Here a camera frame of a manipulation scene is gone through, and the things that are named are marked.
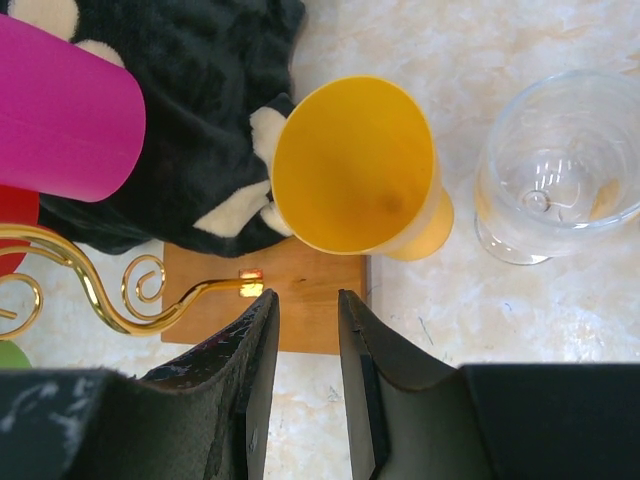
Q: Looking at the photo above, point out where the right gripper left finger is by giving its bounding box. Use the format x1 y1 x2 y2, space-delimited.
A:
1 290 279 479

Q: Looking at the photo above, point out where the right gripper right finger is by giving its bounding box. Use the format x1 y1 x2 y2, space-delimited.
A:
338 290 639 479

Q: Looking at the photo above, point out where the green plastic wine glass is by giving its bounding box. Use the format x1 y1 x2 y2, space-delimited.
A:
0 340 31 369

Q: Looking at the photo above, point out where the orange wine glass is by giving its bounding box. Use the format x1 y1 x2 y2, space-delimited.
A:
271 76 454 261

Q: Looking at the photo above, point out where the red plastic wine glass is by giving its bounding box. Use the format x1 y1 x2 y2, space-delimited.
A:
0 184 41 276

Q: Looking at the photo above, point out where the clear wine glass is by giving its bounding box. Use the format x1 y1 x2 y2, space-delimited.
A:
474 70 639 265

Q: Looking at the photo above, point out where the pink plastic wine glass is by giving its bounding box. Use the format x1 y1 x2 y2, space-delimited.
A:
1 15 146 202

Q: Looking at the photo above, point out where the black floral pillow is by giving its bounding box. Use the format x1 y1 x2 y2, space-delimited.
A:
1 0 306 258

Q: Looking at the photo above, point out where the gold wire glass rack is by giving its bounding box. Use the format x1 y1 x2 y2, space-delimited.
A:
0 224 374 356

